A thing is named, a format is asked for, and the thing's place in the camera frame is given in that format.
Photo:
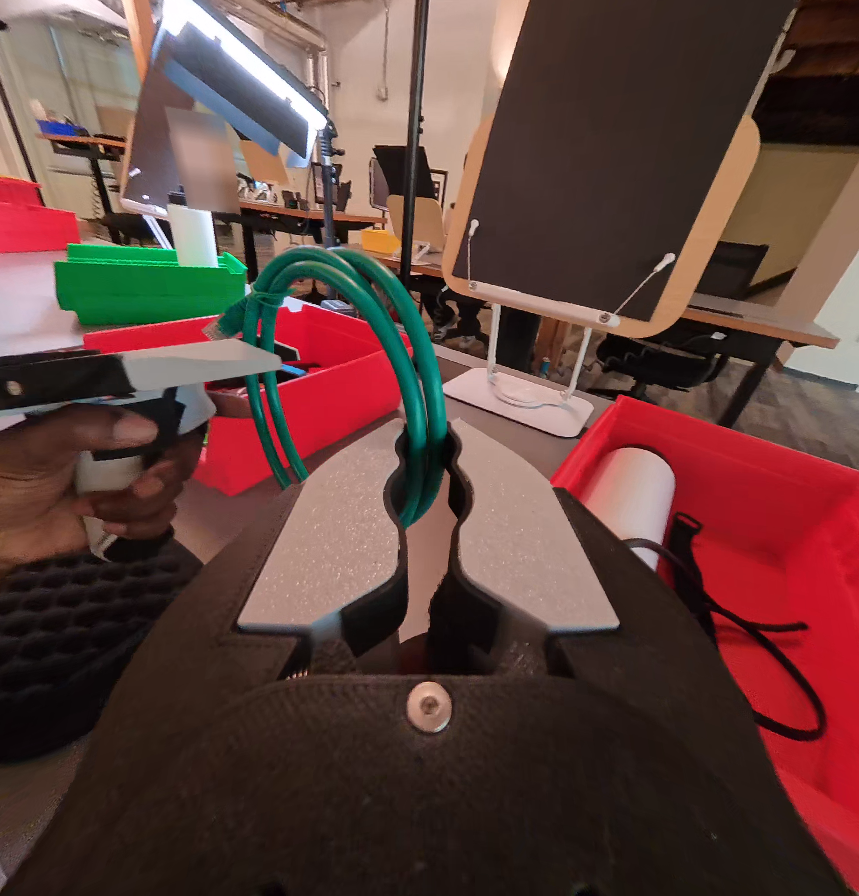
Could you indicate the small blue object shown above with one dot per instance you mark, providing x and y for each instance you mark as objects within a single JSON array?
[{"x": 293, "y": 368}]

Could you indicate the red shelf bin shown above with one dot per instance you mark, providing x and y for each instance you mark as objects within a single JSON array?
[
  {"x": 6, "y": 187},
  {"x": 23, "y": 231}
]

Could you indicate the black pole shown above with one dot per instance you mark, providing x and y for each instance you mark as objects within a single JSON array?
[{"x": 415, "y": 140}]

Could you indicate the red plastic bin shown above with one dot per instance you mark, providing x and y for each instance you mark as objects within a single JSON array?
[
  {"x": 317, "y": 413},
  {"x": 786, "y": 560}
]

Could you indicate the silver air duct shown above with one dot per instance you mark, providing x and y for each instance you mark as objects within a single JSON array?
[{"x": 317, "y": 77}]

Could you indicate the studio light panel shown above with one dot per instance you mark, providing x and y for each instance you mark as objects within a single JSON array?
[{"x": 226, "y": 77}]

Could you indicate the black light stand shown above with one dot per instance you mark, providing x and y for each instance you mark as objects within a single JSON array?
[{"x": 328, "y": 203}]

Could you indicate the long wooden desk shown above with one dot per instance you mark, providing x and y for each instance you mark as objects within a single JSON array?
[{"x": 296, "y": 210}]

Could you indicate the black honeycomb cushion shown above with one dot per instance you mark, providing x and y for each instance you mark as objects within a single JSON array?
[{"x": 65, "y": 630}]

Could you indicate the black office chair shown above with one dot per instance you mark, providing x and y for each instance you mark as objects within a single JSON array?
[{"x": 653, "y": 364}]

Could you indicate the black board with wooden rim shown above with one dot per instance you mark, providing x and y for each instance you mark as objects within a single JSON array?
[{"x": 611, "y": 140}]

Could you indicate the blue bin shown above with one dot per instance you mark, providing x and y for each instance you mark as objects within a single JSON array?
[{"x": 55, "y": 128}]

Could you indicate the green plastic bin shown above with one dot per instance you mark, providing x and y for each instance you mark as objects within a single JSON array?
[{"x": 135, "y": 294}]

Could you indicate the white roll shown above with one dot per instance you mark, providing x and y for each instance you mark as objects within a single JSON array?
[{"x": 629, "y": 490}]

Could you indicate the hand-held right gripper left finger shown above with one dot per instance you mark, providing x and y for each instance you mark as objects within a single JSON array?
[{"x": 324, "y": 546}]

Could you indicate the black monitor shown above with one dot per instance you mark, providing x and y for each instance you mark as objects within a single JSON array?
[{"x": 394, "y": 175}]

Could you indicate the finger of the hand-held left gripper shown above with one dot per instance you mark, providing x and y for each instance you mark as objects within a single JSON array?
[{"x": 191, "y": 367}]

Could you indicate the white cup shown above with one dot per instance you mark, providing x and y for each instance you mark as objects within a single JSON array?
[{"x": 191, "y": 238}]

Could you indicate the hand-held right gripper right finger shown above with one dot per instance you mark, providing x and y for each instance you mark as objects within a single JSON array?
[{"x": 527, "y": 553}]

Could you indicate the yellow bin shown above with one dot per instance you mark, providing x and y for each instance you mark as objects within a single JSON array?
[{"x": 379, "y": 241}]

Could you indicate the wooden desk with black legs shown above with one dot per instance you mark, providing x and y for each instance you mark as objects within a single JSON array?
[{"x": 765, "y": 322}]

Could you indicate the person's left hand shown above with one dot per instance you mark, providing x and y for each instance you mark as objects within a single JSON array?
[{"x": 30, "y": 490}]

